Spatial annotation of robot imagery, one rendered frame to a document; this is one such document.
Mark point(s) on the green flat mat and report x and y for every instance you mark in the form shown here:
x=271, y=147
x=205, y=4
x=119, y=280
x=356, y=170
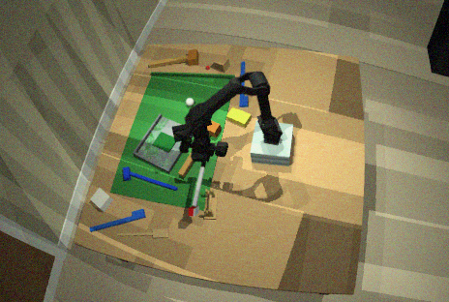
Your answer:
x=167, y=95

